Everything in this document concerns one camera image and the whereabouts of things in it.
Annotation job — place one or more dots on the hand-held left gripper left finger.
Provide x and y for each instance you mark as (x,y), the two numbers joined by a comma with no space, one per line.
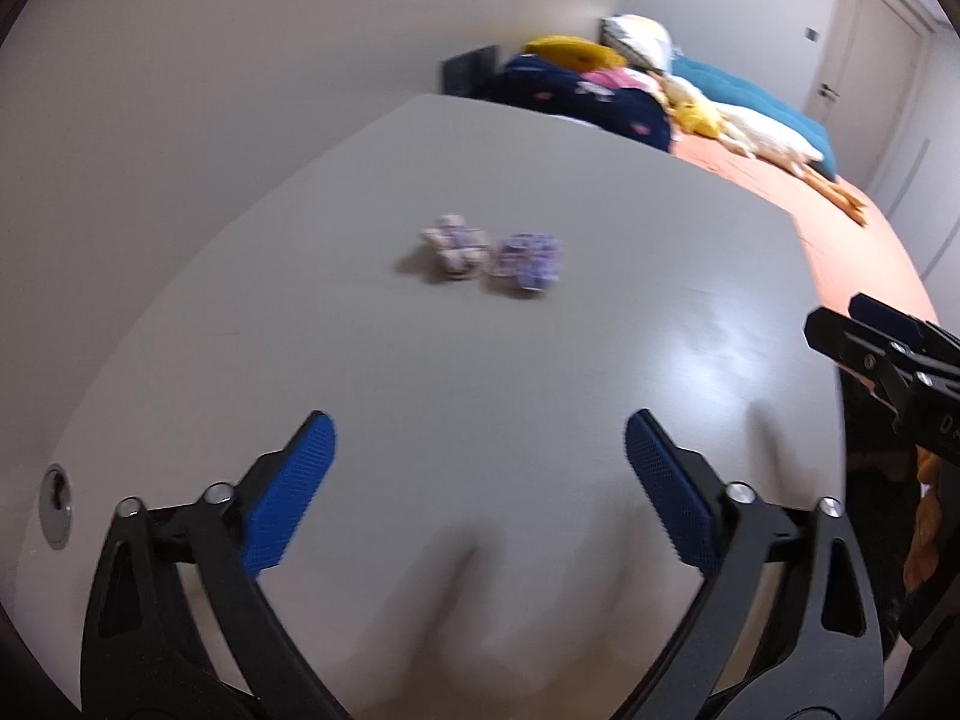
(289,495)

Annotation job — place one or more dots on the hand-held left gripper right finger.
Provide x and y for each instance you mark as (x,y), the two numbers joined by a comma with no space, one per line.
(671,487)

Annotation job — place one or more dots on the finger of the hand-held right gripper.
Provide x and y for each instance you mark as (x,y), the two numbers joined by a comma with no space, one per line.
(840,337)
(885,315)

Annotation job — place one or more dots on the purple knitted plush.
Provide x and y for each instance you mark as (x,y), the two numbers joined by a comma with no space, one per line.
(525,264)

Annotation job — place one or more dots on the pale purple plush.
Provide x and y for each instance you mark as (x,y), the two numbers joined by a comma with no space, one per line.
(454,255)

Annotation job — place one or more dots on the bed with orange sheet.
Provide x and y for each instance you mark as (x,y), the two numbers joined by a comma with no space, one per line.
(840,240)

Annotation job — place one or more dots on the grey wardrobe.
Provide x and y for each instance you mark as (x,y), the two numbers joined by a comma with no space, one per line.
(930,165)

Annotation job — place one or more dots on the grey desk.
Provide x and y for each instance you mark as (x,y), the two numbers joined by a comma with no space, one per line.
(525,390)

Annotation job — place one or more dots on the white goose plush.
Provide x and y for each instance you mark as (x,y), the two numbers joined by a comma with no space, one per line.
(765,136)

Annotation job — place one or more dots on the yellow duck plush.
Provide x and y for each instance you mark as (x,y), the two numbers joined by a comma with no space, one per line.
(697,116)

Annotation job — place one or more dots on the beige door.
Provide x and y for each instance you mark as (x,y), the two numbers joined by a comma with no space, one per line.
(870,45)

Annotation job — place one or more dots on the pink blanket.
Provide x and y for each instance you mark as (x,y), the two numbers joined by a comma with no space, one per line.
(622,80)

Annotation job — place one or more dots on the navy printed blanket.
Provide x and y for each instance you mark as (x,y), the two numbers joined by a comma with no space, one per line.
(585,105)

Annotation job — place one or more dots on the patchwork pillow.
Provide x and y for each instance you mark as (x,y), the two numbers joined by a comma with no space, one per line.
(637,37)

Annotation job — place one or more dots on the mustard yellow plush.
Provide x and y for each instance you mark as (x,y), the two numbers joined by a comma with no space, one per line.
(574,52)

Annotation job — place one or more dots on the black chair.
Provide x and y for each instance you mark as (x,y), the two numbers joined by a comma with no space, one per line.
(469,71)

